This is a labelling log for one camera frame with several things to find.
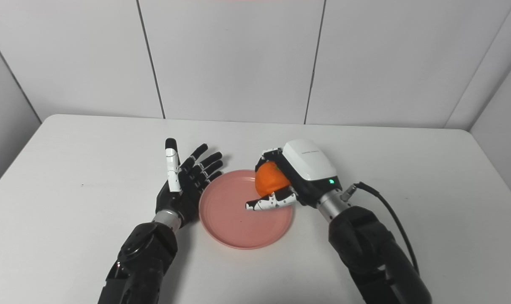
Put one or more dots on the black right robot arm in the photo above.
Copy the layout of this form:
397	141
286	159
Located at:
373	253

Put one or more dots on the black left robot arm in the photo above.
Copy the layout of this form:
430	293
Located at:
143	257

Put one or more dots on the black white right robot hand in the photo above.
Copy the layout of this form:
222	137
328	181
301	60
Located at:
310	162

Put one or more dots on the pink round plate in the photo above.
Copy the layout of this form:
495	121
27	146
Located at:
238	223

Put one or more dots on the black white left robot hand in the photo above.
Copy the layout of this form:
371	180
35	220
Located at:
183	194

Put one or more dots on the orange fruit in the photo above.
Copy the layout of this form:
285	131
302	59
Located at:
270	180

